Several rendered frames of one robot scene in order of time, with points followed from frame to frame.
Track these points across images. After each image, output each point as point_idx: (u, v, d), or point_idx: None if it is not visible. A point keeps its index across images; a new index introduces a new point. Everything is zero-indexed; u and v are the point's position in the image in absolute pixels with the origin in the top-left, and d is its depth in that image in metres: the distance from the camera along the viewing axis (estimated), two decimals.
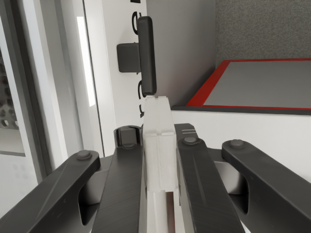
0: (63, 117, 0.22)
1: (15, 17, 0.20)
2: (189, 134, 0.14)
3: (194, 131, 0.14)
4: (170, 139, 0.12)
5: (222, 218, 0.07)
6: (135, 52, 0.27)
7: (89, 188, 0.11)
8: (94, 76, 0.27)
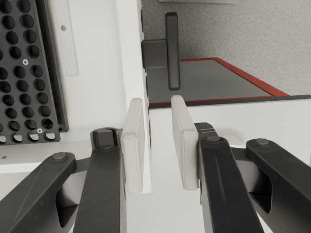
0: None
1: None
2: (208, 133, 0.14)
3: (213, 131, 0.14)
4: (192, 138, 0.12)
5: (241, 218, 0.07)
6: (163, 48, 0.27)
7: (64, 191, 0.11)
8: (124, 73, 0.26)
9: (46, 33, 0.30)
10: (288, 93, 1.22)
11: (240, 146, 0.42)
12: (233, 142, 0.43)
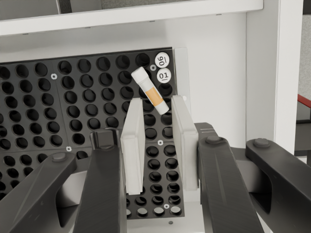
0: None
1: None
2: (208, 133, 0.14)
3: (213, 131, 0.14)
4: (192, 138, 0.12)
5: (241, 218, 0.07)
6: (310, 131, 0.25)
7: (64, 191, 0.11)
8: None
9: None
10: None
11: None
12: None
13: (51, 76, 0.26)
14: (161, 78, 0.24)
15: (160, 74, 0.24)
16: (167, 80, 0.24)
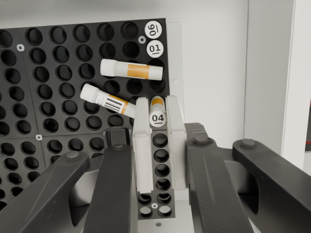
0: None
1: None
2: (199, 133, 0.14)
3: (203, 131, 0.14)
4: (180, 138, 0.12)
5: (231, 217, 0.07)
6: None
7: (78, 189, 0.11)
8: (283, 152, 0.21)
9: None
10: None
11: None
12: None
13: (17, 48, 0.21)
14: (152, 52, 0.20)
15: (150, 46, 0.20)
16: (158, 54, 0.20)
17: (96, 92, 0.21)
